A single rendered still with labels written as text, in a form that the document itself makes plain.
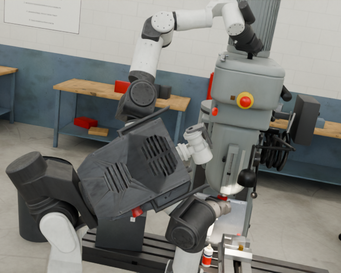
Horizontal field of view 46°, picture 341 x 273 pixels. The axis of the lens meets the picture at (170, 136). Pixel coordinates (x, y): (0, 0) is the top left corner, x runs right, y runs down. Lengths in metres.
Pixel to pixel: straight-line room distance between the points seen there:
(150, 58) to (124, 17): 4.74
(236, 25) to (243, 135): 0.46
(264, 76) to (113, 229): 0.97
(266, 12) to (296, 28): 4.10
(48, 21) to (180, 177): 5.52
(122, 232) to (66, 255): 0.61
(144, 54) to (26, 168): 0.52
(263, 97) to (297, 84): 4.53
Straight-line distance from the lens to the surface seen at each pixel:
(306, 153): 6.27
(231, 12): 1.49
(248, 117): 1.61
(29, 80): 6.71
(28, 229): 3.69
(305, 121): 1.97
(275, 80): 1.50
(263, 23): 1.86
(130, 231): 1.91
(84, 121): 6.04
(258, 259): 2.10
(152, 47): 1.38
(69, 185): 1.24
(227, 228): 2.25
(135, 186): 1.14
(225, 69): 1.49
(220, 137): 1.67
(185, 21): 1.45
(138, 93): 1.26
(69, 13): 6.36
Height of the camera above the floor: 2.02
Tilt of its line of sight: 17 degrees down
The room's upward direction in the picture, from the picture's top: 8 degrees clockwise
